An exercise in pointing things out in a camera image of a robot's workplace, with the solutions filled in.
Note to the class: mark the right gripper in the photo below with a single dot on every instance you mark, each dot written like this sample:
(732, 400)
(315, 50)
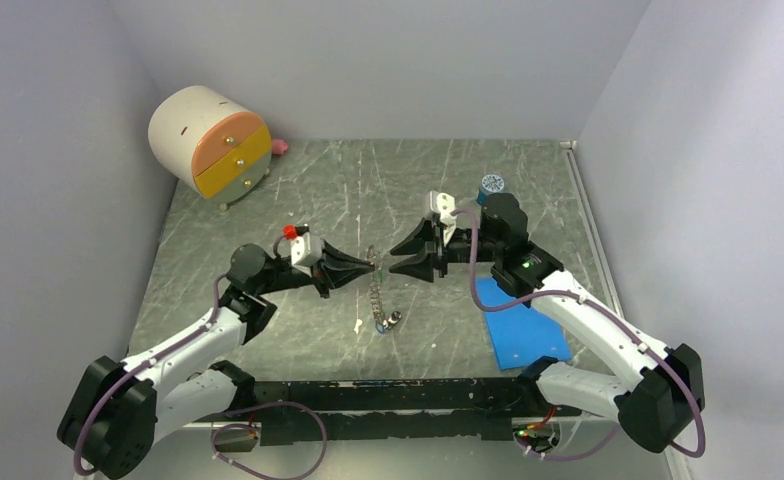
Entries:
(415, 242)

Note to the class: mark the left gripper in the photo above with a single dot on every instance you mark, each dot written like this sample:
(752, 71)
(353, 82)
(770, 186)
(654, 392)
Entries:
(335, 276)

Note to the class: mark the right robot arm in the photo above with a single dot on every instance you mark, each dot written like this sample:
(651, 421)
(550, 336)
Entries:
(654, 393)

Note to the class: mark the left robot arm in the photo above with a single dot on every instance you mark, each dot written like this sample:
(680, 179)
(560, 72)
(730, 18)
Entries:
(188, 368)

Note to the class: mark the black white key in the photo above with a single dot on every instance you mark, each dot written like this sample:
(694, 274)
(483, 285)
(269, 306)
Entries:
(392, 320)

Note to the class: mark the blue small jar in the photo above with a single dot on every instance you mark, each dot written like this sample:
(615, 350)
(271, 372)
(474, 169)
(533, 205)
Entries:
(490, 184)

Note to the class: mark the pink small object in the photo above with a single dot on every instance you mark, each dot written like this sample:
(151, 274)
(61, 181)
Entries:
(279, 147)

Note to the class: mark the round mini drawer cabinet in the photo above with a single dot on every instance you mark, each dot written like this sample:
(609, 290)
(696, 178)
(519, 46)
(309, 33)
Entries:
(212, 144)

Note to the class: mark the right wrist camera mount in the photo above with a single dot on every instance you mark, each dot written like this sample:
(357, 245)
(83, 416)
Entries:
(444, 205)

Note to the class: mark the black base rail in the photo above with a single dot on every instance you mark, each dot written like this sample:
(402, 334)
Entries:
(491, 409)

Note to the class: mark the side aluminium rail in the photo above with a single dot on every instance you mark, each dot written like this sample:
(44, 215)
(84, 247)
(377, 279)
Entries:
(568, 151)

